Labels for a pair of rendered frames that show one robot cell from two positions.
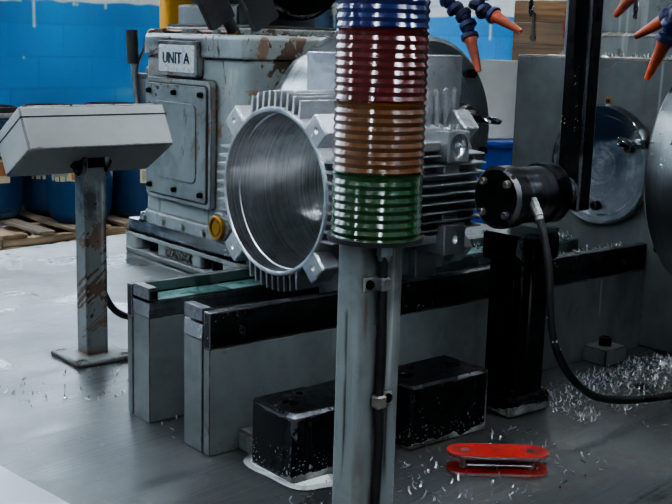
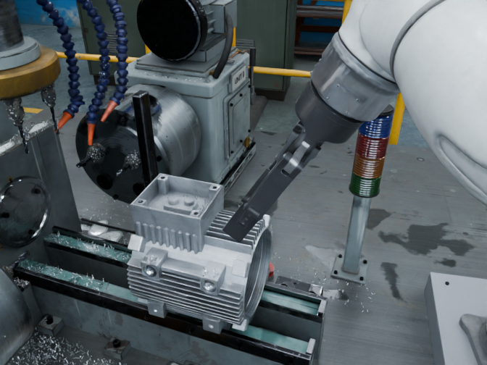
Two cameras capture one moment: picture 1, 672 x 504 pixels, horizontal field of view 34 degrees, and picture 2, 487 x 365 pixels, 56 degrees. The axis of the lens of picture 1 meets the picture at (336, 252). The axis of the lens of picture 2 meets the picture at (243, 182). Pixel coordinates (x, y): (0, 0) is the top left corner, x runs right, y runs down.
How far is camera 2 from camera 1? 149 cm
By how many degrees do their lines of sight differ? 108
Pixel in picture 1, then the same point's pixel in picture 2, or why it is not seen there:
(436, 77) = (180, 187)
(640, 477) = not seen: hidden behind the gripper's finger
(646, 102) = (30, 164)
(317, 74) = (204, 224)
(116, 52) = not seen: outside the picture
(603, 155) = (24, 206)
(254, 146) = (230, 279)
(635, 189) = (45, 207)
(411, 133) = not seen: hidden behind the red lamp
